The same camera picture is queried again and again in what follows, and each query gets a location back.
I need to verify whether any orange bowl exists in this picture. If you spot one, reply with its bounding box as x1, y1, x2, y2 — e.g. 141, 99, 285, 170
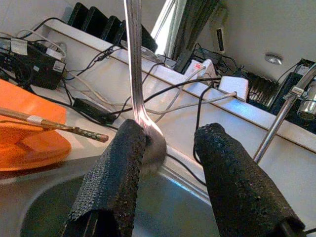
0, 79, 73, 164

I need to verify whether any white charger block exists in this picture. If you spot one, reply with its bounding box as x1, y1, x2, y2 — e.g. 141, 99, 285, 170
218, 76, 250, 102

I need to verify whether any black labelled charger box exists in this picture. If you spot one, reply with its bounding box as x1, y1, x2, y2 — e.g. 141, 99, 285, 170
0, 37, 66, 91

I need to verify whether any brown chopstick with white band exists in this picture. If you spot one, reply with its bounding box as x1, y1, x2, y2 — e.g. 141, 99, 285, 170
0, 107, 110, 143

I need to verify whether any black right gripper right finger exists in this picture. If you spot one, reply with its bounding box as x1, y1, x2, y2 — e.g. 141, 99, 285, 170
194, 122, 307, 237

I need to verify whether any white box with red mark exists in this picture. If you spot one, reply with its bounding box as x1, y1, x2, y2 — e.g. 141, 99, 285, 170
185, 58, 216, 80

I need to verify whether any thin brown chopstick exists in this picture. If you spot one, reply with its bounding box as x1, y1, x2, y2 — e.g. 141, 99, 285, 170
0, 119, 82, 132

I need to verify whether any stainless steel sink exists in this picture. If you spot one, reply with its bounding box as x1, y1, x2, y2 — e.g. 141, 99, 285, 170
0, 148, 223, 237

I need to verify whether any orange plate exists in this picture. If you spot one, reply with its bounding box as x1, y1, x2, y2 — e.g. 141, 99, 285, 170
0, 148, 73, 172

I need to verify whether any black flat battery pack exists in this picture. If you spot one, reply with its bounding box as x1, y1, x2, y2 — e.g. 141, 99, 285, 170
101, 15, 124, 44
85, 6, 110, 36
68, 2, 90, 28
120, 21, 158, 53

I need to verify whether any round silver ceiling lamp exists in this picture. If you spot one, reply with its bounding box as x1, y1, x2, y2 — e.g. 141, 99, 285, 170
264, 53, 283, 66

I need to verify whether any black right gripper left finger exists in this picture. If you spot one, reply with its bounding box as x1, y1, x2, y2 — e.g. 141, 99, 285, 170
61, 118, 149, 237

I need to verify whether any dark curtain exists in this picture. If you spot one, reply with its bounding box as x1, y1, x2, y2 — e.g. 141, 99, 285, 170
171, 0, 223, 65

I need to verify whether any silver metal spoon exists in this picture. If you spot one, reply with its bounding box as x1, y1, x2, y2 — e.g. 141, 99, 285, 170
122, 0, 168, 171

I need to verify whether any black power adapter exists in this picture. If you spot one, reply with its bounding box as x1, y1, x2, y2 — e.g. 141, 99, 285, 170
73, 98, 117, 124

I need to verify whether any chrome faucet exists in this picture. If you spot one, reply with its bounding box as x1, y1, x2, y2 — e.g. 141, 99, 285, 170
253, 63, 316, 164

